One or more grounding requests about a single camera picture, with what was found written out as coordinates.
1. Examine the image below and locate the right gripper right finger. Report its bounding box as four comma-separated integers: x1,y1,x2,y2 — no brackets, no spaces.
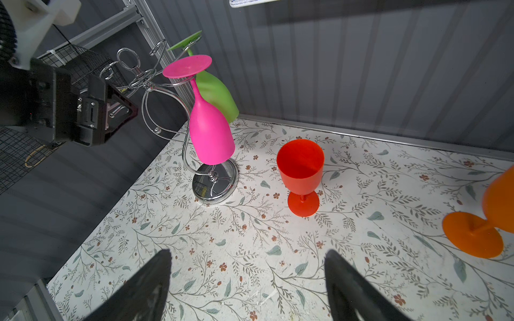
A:
324,250,409,320

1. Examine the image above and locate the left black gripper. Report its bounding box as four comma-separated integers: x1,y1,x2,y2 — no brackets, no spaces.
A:
25,59,139,147

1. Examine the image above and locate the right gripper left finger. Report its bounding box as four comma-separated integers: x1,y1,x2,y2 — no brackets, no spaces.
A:
85,250,172,320

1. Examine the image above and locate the pink plastic wine glass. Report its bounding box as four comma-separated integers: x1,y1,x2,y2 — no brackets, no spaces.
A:
163,55,235,165

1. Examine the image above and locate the orange plastic wine glass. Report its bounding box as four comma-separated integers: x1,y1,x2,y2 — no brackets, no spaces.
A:
443,167,513,258

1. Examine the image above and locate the red plastic wine glass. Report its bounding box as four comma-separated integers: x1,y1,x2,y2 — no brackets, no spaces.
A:
277,139,325,217

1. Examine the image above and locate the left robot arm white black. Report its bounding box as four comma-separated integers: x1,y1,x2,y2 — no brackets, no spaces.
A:
1,1,138,147

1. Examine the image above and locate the chrome wine glass rack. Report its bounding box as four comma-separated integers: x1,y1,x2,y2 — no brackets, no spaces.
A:
115,48,239,204

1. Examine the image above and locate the left green plastic wine glass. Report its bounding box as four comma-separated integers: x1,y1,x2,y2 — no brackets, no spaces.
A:
168,30,240,124

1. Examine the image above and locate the black wire basket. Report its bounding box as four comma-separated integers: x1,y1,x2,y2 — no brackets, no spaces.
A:
1,45,128,192

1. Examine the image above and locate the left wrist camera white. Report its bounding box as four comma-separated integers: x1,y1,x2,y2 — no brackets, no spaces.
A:
1,0,81,70

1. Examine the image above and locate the white wire mesh basket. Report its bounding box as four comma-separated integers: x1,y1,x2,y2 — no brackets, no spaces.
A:
229,0,278,8

